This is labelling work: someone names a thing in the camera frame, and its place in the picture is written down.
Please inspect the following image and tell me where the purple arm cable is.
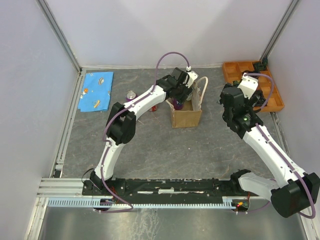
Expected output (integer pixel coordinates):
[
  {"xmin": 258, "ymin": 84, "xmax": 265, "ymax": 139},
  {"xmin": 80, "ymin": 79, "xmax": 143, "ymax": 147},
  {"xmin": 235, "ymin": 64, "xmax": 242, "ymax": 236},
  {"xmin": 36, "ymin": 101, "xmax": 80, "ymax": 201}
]
[
  {"xmin": 101, "ymin": 51, "xmax": 192, "ymax": 214},
  {"xmin": 234, "ymin": 72, "xmax": 317, "ymax": 220}
]

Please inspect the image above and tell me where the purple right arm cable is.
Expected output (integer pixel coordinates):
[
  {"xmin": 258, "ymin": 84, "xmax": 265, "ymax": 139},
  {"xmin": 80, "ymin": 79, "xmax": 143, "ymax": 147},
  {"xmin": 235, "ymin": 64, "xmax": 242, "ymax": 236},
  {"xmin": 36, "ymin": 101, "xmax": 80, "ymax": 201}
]
[{"xmin": 234, "ymin": 72, "xmax": 317, "ymax": 220}]

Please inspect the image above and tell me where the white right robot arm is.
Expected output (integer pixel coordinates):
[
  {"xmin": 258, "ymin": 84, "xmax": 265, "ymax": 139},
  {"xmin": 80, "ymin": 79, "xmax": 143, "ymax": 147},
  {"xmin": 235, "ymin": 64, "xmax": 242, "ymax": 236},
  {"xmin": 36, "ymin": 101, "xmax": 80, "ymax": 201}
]
[{"xmin": 219, "ymin": 83, "xmax": 320, "ymax": 219}]

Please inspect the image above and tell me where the burlap canvas tote bag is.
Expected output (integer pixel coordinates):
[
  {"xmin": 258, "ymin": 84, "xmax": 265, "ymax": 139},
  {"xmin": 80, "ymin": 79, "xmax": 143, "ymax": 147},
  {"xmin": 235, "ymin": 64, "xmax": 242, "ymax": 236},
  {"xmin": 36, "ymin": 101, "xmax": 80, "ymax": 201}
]
[{"xmin": 165, "ymin": 76, "xmax": 209, "ymax": 128}]

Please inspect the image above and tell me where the dark item in tray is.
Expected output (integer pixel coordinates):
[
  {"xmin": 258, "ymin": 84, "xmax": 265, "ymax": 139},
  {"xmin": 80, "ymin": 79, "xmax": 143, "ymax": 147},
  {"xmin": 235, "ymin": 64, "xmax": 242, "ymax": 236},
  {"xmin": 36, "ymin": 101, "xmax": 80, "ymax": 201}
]
[{"xmin": 252, "ymin": 56, "xmax": 269, "ymax": 72}]

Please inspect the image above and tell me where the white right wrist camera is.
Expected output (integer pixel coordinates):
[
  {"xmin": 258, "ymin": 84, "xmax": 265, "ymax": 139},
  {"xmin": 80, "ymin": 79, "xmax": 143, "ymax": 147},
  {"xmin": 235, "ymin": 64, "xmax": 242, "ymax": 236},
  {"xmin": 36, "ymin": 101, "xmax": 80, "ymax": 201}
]
[{"xmin": 237, "ymin": 75, "xmax": 259, "ymax": 99}]

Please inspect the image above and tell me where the purple soda can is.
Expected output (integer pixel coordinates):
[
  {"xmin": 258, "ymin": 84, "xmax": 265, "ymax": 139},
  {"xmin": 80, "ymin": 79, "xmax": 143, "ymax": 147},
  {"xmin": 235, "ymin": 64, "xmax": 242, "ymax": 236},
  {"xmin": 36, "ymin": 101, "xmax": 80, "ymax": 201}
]
[
  {"xmin": 172, "ymin": 99, "xmax": 184, "ymax": 111},
  {"xmin": 125, "ymin": 90, "xmax": 138, "ymax": 102}
]

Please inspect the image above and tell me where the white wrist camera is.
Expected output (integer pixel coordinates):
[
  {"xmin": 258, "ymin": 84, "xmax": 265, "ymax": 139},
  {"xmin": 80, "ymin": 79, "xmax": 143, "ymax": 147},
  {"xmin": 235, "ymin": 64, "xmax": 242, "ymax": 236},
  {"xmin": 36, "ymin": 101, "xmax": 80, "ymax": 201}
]
[
  {"xmin": 237, "ymin": 75, "xmax": 259, "ymax": 99},
  {"xmin": 183, "ymin": 66, "xmax": 199, "ymax": 88}
]

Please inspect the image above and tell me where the blue patterned cloth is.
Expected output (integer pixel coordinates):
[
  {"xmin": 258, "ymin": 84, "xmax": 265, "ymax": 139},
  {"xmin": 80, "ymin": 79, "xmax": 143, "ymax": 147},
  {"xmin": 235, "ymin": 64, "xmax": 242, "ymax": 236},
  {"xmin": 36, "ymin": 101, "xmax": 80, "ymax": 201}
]
[{"xmin": 77, "ymin": 71, "xmax": 114, "ymax": 113}]

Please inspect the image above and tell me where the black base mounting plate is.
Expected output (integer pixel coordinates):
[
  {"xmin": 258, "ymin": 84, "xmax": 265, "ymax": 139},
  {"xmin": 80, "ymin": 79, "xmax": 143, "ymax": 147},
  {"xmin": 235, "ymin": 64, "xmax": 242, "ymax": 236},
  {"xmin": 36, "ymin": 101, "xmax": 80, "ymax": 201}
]
[{"xmin": 81, "ymin": 178, "xmax": 249, "ymax": 205}]

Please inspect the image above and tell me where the light blue cable duct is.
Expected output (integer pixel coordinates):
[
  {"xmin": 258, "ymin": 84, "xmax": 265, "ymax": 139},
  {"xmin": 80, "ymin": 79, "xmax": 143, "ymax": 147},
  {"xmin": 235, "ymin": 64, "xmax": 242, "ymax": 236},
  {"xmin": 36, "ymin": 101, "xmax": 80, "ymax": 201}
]
[{"xmin": 46, "ymin": 196, "xmax": 237, "ymax": 209}]

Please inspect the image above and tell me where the red cola can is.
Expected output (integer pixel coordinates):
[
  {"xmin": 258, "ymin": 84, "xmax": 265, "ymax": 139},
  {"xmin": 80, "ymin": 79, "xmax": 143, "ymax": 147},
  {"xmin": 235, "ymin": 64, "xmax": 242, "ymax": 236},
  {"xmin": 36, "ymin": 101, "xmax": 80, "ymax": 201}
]
[{"xmin": 149, "ymin": 104, "xmax": 158, "ymax": 112}]

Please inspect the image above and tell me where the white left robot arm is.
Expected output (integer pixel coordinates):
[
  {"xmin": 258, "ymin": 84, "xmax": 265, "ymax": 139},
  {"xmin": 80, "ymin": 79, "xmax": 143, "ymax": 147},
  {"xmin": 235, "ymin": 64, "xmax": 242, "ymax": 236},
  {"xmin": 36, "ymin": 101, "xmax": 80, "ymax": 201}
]
[{"xmin": 89, "ymin": 67, "xmax": 199, "ymax": 195}]

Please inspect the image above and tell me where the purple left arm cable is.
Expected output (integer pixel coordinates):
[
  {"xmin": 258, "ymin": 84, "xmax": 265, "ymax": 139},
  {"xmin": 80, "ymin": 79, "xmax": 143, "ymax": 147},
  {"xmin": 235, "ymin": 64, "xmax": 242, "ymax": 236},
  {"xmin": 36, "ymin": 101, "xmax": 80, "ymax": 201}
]
[{"xmin": 101, "ymin": 51, "xmax": 192, "ymax": 214}]

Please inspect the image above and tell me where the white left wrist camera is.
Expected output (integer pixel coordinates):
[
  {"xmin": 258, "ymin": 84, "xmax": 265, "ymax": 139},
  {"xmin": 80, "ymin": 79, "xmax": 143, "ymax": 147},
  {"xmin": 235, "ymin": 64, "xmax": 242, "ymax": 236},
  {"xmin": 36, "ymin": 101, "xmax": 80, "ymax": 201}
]
[{"xmin": 183, "ymin": 66, "xmax": 199, "ymax": 88}]

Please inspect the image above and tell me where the orange wooden compartment tray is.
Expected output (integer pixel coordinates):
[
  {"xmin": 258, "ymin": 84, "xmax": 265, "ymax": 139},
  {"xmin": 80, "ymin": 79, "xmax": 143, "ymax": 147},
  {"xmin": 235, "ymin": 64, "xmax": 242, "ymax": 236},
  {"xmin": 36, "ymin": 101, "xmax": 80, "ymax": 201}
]
[{"xmin": 222, "ymin": 61, "xmax": 285, "ymax": 113}]

